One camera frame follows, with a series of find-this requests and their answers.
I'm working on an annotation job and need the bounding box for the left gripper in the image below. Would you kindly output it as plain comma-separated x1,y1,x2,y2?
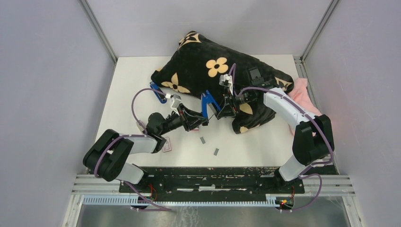
158,102,207,135

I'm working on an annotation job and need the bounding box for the blue stapler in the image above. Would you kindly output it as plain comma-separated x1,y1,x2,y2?
201,90,221,119
149,81,167,104

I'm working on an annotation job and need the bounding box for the white cable duct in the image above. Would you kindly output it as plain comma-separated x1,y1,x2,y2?
82,195,281,208

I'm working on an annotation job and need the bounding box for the grey beige stapler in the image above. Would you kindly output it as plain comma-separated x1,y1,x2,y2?
136,121,146,134

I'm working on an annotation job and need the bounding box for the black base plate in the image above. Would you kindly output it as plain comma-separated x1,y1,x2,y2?
134,166,306,202

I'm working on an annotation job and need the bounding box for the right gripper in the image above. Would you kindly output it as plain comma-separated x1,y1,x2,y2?
218,86,253,118

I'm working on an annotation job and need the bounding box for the black pillow with beige flowers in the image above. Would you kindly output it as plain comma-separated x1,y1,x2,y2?
150,30,295,135

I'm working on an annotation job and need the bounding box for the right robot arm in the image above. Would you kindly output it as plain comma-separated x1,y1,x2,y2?
215,66,334,193

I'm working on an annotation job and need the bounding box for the closed red white staple box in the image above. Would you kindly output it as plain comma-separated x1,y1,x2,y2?
162,137,172,152

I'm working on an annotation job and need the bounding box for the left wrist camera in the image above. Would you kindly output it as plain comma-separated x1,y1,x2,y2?
166,93,182,114

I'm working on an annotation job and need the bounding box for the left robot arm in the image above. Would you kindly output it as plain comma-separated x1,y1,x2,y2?
83,104,209,192

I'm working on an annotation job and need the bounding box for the pink cloth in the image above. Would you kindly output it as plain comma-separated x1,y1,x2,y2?
288,78,322,116

